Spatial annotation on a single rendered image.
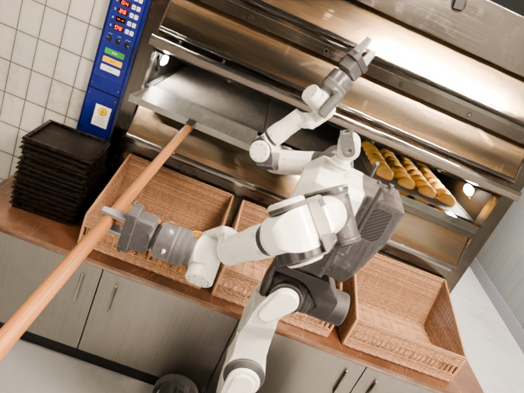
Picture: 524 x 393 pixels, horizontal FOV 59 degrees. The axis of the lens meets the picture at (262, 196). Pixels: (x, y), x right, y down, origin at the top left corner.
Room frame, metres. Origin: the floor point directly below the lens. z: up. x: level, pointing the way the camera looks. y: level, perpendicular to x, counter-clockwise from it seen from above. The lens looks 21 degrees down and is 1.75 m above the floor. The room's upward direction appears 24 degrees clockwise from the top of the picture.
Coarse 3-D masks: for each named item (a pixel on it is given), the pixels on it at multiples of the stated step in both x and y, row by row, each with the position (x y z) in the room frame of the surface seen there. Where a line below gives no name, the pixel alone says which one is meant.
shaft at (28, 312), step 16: (176, 144) 1.52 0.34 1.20; (160, 160) 1.32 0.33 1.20; (144, 176) 1.17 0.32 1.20; (128, 192) 1.05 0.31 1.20; (96, 224) 0.86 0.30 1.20; (112, 224) 0.90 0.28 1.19; (80, 240) 0.79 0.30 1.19; (96, 240) 0.81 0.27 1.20; (80, 256) 0.74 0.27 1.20; (64, 272) 0.68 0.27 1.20; (48, 288) 0.62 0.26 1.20; (32, 304) 0.58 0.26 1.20; (16, 320) 0.53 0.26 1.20; (32, 320) 0.56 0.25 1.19; (0, 336) 0.50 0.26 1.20; (16, 336) 0.51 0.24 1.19; (0, 352) 0.48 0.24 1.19
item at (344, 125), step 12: (168, 48) 1.97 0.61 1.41; (192, 60) 1.98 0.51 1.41; (216, 72) 2.00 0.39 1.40; (228, 72) 2.01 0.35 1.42; (240, 84) 2.17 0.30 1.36; (252, 84) 2.02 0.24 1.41; (276, 96) 2.03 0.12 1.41; (300, 108) 2.04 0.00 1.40; (336, 120) 2.06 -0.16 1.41; (360, 132) 2.07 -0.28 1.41; (384, 144) 2.09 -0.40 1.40; (396, 144) 2.10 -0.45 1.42; (408, 156) 2.28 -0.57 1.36; (420, 156) 2.11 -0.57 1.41; (444, 168) 2.12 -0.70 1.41; (468, 180) 2.14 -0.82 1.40; (480, 180) 2.14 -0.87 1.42; (492, 192) 2.32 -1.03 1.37; (504, 192) 2.16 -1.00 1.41
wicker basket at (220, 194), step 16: (128, 160) 2.06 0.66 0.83; (144, 160) 2.10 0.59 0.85; (128, 176) 2.07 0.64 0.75; (176, 176) 2.11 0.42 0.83; (112, 192) 1.95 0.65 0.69; (144, 192) 2.07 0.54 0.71; (160, 192) 2.08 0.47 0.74; (176, 192) 2.09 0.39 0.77; (192, 192) 2.11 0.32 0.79; (208, 192) 2.13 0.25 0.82; (224, 192) 2.14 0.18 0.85; (96, 208) 1.75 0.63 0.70; (144, 208) 2.05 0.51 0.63; (176, 208) 2.08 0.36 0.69; (192, 208) 2.10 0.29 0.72; (208, 208) 2.11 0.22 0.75; (224, 208) 2.13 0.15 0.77; (176, 224) 2.06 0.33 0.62; (192, 224) 2.08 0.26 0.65; (208, 224) 2.10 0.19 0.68; (224, 224) 1.93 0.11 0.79; (112, 240) 1.65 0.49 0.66; (112, 256) 1.64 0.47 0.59; (128, 256) 1.69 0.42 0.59; (144, 256) 1.66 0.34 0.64; (160, 272) 1.67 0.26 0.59; (176, 272) 1.68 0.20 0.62
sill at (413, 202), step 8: (144, 88) 2.11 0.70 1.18; (280, 144) 2.19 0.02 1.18; (288, 144) 2.24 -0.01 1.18; (400, 192) 2.30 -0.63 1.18; (408, 200) 2.27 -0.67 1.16; (416, 200) 2.28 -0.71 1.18; (416, 208) 2.27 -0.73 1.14; (424, 208) 2.28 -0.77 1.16; (432, 208) 2.28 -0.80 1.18; (440, 208) 2.33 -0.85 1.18; (440, 216) 2.29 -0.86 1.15; (448, 216) 2.29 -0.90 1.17; (456, 216) 2.32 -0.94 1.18; (456, 224) 2.30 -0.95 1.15; (464, 224) 2.30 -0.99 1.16; (472, 224) 2.31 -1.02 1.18
